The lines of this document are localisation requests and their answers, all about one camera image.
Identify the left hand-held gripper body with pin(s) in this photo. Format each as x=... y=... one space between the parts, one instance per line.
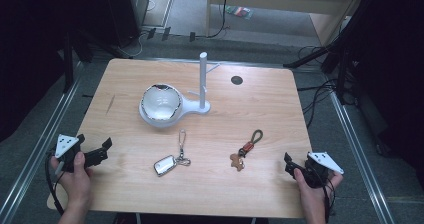
x=66 y=145

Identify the dark round table grommet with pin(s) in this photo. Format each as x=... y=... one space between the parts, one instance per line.
x=236 y=80

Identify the metal floor rail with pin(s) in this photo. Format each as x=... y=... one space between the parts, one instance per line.
x=36 y=150
x=361 y=154

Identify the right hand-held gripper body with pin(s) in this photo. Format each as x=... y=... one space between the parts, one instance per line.
x=318 y=170

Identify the white bowl with silver rim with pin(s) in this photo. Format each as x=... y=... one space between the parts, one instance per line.
x=161 y=102

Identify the black metal stand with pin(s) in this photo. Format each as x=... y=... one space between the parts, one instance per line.
x=68 y=64
x=320 y=52

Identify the colourful packet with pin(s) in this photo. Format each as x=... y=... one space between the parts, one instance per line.
x=239 y=12

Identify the white key rack stand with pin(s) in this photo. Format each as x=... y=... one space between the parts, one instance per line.
x=202 y=84

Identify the person's right hand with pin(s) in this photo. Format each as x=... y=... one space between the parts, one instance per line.
x=313 y=199

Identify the black cabinet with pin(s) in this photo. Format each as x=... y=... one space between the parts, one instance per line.
x=123 y=10

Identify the person's left hand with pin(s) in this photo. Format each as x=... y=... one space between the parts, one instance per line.
x=75 y=187

